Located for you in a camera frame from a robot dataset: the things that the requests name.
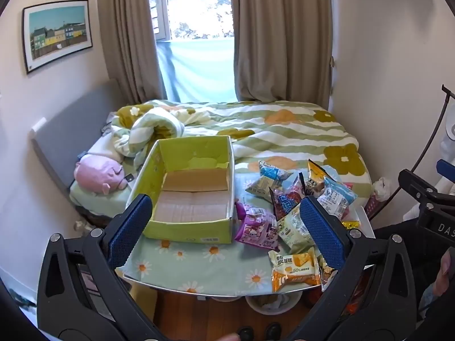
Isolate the window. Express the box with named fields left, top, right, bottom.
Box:
left=146, top=0, right=233, bottom=43

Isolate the pink basket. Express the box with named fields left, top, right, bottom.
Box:
left=365, top=194, right=382, bottom=218

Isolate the white appliance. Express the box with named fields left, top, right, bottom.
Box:
left=440, top=119, right=455, bottom=159

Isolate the white waste bin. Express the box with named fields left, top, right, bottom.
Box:
left=245, top=289, right=304, bottom=316

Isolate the green cardboard box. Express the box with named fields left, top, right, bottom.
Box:
left=125, top=136, right=236, bottom=245

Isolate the person's right hand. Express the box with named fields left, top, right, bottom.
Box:
left=435, top=247, right=455, bottom=292

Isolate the grey bed headboard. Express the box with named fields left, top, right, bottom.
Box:
left=30, top=78, right=123, bottom=203

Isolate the pile of mixed snack packets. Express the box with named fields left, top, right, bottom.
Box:
left=245, top=158, right=361, bottom=292

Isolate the daisy print tablecloth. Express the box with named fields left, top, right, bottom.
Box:
left=115, top=170, right=359, bottom=296

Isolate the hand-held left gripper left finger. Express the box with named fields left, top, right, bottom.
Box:
left=36, top=194, right=167, bottom=341

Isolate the beige curtain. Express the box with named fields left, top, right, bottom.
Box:
left=229, top=0, right=336, bottom=109
left=96, top=0, right=175, bottom=105

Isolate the white table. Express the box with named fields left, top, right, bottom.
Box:
left=115, top=204, right=375, bottom=301

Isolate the pink plush toy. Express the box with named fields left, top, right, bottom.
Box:
left=74, top=154, right=129, bottom=197

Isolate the green floral blanket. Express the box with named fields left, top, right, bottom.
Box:
left=69, top=99, right=373, bottom=207

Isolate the teal window cloth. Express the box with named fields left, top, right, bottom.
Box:
left=155, top=39, right=238, bottom=103

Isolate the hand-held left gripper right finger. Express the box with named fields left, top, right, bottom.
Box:
left=284, top=195, right=417, bottom=341

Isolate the purple cartoon snack bag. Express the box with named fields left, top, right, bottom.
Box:
left=235, top=202, right=280, bottom=251

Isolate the framed houses picture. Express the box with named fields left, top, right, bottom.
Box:
left=21, top=0, right=94, bottom=75

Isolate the black metal stand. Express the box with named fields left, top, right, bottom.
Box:
left=410, top=84, right=455, bottom=187

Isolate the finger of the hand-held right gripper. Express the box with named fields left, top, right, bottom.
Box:
left=436, top=159, right=455, bottom=185
left=397, top=169, right=443, bottom=205

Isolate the white plastic bag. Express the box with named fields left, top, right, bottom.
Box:
left=373, top=177, right=392, bottom=200

